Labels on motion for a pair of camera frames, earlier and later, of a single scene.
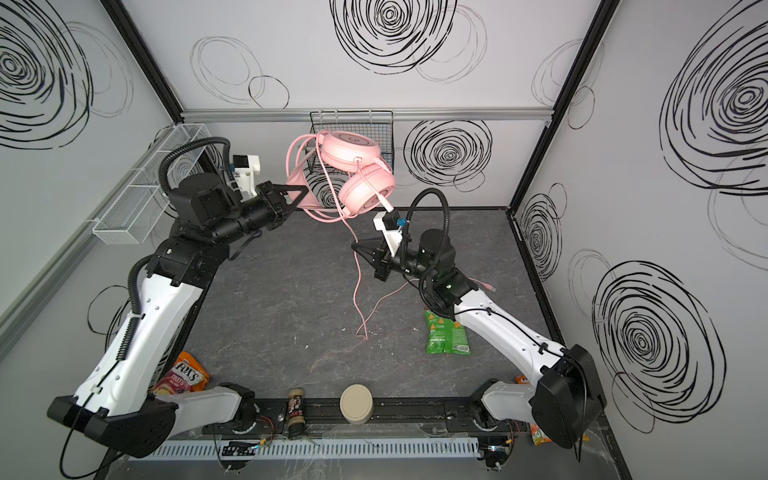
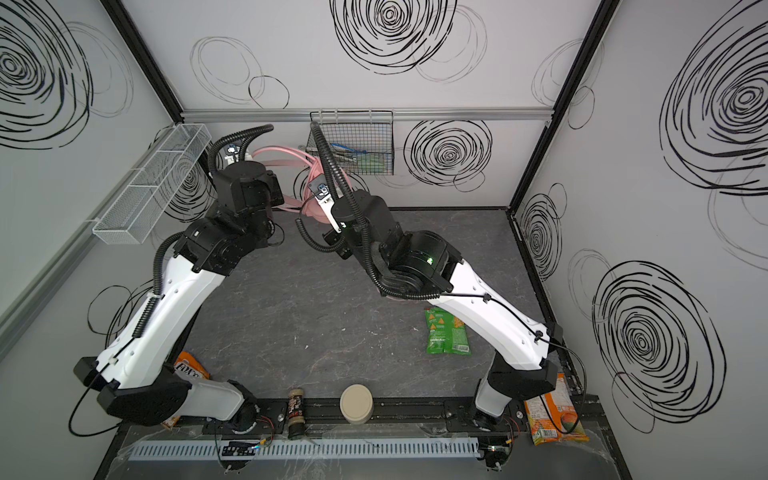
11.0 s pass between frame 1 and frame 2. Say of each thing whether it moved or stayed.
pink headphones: moved
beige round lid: stayed
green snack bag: stayed
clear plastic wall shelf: stayed
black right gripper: moved
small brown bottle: stayed
